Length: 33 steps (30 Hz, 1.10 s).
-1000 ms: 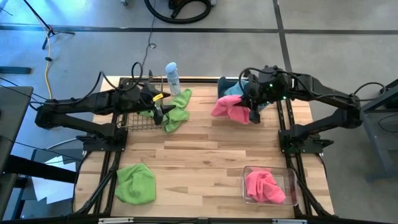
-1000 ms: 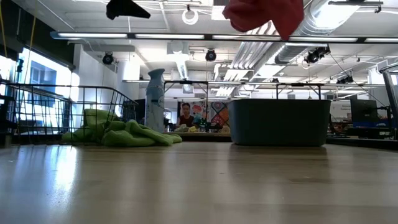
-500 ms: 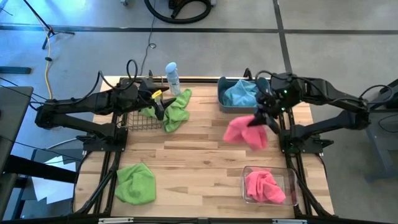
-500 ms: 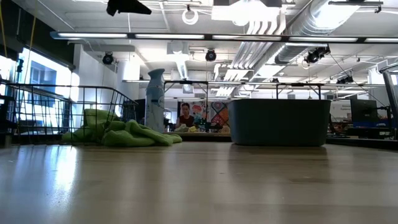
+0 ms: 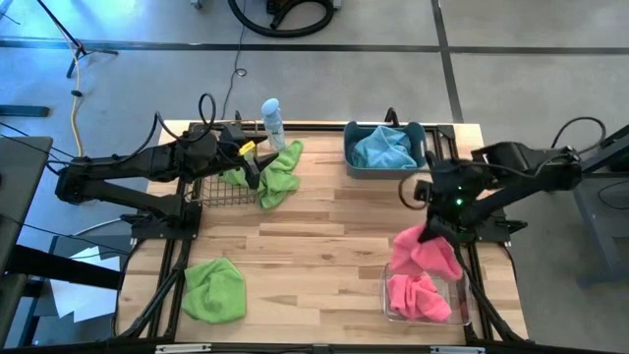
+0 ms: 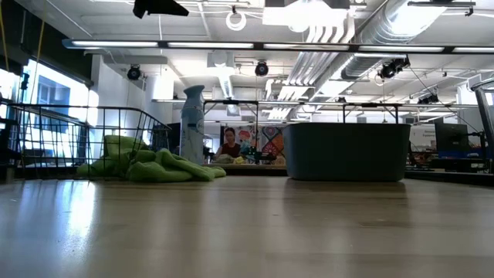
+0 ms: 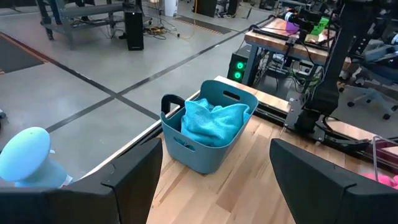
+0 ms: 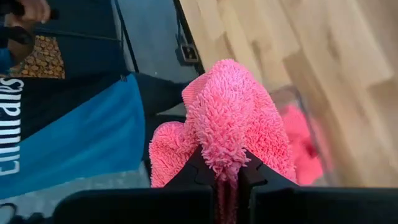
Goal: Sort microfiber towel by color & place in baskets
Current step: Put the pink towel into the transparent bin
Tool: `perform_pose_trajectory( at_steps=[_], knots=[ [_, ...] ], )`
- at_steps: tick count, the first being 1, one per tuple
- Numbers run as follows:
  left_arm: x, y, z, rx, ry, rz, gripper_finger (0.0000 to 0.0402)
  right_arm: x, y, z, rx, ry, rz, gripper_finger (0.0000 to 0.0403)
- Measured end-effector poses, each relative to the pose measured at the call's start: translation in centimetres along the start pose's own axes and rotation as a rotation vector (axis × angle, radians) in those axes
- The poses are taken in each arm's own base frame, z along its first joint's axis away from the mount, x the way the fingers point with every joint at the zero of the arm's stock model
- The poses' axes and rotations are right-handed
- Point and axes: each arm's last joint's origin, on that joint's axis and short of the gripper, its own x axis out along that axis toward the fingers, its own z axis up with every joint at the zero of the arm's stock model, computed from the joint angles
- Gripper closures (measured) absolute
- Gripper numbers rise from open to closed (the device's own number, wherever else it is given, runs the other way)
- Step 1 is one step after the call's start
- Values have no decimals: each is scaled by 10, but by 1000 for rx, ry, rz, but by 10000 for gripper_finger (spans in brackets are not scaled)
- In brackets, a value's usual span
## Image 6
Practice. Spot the silver ventilation duct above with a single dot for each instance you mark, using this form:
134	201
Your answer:
393	27

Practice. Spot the black background device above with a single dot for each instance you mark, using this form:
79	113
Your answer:
258	156

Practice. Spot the black aluminium table frame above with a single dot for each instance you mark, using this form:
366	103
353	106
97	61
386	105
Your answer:
254	170

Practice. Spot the colourful patterned panel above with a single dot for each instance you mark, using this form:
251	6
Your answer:
272	143

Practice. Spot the light blue spray bottle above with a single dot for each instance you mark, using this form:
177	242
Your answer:
193	116

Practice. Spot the person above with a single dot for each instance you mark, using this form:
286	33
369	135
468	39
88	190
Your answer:
230	148

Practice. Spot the black overhead light bar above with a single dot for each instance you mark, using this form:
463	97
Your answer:
258	45

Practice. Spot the black frame table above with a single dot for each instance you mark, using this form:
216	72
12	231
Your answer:
231	102
370	104

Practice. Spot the black ceiling spotlight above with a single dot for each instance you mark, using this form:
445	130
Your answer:
134	72
388	70
261	68

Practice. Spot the black monitor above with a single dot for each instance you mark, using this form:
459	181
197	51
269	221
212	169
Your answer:
451	137

